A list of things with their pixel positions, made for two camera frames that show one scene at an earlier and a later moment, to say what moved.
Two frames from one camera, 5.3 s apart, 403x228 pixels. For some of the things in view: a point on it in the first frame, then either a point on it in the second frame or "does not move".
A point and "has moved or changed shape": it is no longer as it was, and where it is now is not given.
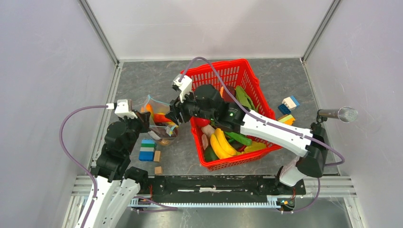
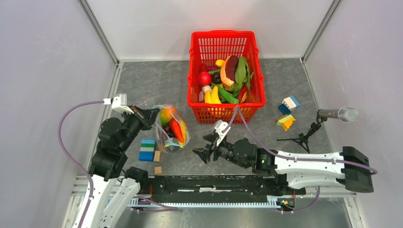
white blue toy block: (291, 102) does not move
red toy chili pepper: (161, 118) → (177, 128)
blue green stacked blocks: (147, 150) does not move
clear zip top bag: (161, 127) has moved or changed shape
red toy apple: (201, 122) → (205, 78)
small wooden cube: (158, 170) does not move
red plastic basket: (237, 73) → (207, 47)
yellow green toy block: (288, 119) does not move
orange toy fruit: (148, 108) has moved or changed shape
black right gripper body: (189, 109) → (225, 151)
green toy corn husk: (244, 99) → (243, 73)
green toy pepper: (238, 138) → (226, 95)
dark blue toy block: (284, 109) does not move
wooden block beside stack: (157, 156) does not move
